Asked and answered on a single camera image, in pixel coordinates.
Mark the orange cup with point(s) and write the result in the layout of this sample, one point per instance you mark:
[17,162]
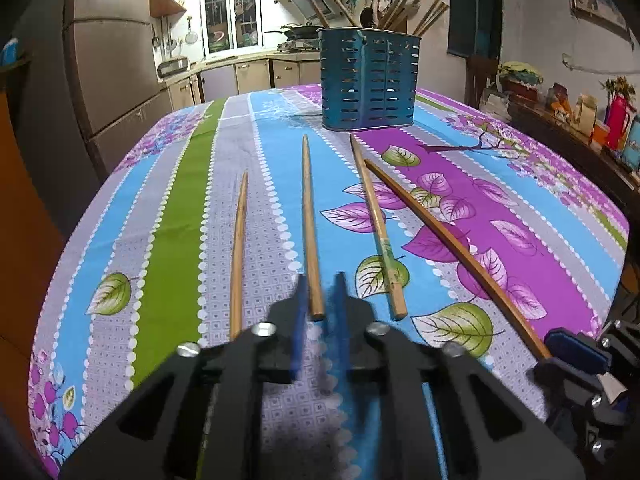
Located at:
[600,132]

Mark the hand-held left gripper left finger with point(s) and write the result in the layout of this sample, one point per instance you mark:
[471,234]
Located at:
[299,330]

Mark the gas stove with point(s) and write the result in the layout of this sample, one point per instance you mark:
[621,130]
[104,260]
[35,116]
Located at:
[299,46]

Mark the black wok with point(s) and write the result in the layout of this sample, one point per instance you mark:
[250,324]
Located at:
[295,30]

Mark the grey refrigerator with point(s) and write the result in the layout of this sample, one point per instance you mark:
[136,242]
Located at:
[115,60]

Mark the beige carton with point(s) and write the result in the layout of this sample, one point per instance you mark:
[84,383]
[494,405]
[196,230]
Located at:
[585,110]

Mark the blue perforated utensil holder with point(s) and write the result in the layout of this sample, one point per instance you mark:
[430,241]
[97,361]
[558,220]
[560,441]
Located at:
[367,80]

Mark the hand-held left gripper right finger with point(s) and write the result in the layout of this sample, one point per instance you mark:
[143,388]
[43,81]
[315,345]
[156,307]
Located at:
[341,320]

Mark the orange wooden cabinet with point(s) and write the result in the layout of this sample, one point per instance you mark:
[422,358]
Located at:
[15,220]

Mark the hanging strainer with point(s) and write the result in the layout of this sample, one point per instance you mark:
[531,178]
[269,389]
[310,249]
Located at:
[191,35]

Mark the red thermos flask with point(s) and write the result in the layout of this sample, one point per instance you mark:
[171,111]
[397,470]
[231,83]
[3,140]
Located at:
[617,120]

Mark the hanging dark ladle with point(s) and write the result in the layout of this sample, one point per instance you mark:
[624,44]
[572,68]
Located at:
[367,15]

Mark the hanging small pan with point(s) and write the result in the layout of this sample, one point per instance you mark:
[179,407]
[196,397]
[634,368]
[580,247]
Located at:
[156,37]

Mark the glossy wooden side table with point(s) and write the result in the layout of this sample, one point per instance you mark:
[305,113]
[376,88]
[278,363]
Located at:
[575,155]

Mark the green-printed wooden chopstick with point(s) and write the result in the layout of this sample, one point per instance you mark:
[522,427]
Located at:
[380,230]

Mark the cream lower kitchen cabinets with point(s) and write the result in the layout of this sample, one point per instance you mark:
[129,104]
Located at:
[240,77]

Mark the dark wooden chair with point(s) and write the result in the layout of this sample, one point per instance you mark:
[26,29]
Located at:
[480,80]

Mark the blue-lidded jar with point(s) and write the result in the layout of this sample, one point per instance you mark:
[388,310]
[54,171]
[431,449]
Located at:
[10,51]

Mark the potted flower plant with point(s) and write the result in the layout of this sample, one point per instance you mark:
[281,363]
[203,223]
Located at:
[520,77]

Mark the framed wall picture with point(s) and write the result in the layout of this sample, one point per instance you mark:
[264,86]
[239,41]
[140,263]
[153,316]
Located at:
[595,0]

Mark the blue box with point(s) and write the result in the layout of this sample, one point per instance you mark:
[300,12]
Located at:
[632,142]

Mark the striped floral tablecloth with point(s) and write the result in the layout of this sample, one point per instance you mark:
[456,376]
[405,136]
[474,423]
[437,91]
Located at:
[175,220]

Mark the orange printed packet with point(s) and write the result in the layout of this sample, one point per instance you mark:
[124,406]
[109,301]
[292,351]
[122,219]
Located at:
[557,97]

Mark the dark room window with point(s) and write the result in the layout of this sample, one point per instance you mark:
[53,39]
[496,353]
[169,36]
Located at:
[472,10]

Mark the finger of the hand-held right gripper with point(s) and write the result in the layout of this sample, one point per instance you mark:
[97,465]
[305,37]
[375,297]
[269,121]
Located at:
[607,402]
[575,350]

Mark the barred kitchen window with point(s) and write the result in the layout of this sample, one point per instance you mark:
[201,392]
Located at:
[232,10]

